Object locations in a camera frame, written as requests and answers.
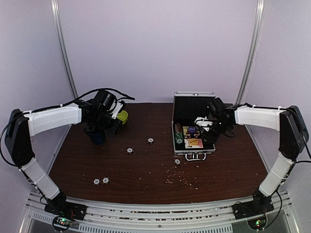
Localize front aluminium rail base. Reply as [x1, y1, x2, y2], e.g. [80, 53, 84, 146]
[17, 191, 302, 233]

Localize right aluminium frame post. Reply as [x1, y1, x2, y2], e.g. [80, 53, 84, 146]
[236, 0, 265, 104]

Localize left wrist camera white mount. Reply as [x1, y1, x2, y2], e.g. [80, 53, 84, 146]
[111, 100, 125, 119]

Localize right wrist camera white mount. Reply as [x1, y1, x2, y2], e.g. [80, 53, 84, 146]
[194, 116, 213, 133]

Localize aluminium poker case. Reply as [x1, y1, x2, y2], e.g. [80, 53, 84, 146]
[172, 91, 216, 162]

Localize left aluminium frame post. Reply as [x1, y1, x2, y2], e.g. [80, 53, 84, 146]
[51, 0, 78, 98]

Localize yellow blue card box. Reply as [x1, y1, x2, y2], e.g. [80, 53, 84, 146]
[183, 126, 200, 137]

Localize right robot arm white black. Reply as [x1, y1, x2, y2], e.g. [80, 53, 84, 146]
[194, 98, 309, 219]

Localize green bowl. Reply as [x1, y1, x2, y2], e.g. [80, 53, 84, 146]
[117, 110, 128, 125]

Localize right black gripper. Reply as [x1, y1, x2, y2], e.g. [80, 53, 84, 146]
[202, 118, 231, 144]

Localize green poker chip front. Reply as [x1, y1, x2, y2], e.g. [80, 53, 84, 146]
[175, 137, 183, 145]

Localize purple round button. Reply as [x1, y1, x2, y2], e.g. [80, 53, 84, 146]
[188, 126, 198, 133]

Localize aluminium frame post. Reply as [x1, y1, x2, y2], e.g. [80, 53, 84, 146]
[51, 0, 78, 98]
[236, 0, 265, 104]

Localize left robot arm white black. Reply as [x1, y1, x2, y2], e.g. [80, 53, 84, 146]
[0, 88, 135, 216]

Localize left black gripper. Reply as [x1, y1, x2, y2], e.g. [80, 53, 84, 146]
[90, 111, 122, 134]

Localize chip row in case left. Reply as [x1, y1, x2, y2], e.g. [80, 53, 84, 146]
[174, 123, 183, 137]

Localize card deck in case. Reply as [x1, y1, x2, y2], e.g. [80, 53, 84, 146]
[185, 138, 204, 149]

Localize dark blue mug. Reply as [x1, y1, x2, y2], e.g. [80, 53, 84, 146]
[84, 128, 106, 145]

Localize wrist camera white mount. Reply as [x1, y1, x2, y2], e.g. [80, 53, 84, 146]
[111, 100, 125, 119]
[194, 116, 213, 133]

